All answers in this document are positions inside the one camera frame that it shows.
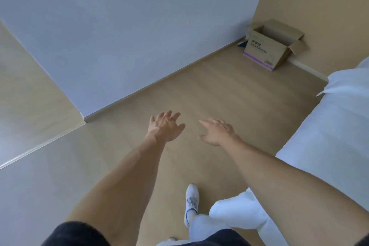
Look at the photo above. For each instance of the person's white left shoe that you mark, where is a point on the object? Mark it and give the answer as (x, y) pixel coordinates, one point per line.
(191, 199)

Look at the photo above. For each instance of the person's left hand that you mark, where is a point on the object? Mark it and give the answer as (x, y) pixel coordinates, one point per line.
(165, 127)

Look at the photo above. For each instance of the person's right hand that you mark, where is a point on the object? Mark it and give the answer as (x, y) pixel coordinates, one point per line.
(220, 134)

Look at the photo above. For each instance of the dark flat object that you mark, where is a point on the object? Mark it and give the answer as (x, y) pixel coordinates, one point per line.
(242, 43)

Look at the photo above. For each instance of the person's left forearm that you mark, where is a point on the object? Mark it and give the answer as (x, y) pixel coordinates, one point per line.
(121, 191)

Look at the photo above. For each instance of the brown cardboard box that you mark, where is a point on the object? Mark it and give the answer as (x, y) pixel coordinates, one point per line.
(265, 51)

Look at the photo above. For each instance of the black t-shirt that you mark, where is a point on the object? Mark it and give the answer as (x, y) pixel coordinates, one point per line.
(75, 235)

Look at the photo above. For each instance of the white bed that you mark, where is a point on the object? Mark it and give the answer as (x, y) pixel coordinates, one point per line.
(331, 139)

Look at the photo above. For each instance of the light denim shorts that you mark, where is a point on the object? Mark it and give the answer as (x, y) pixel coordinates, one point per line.
(204, 225)

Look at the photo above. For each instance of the person's right forearm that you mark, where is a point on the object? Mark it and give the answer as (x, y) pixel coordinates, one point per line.
(302, 194)

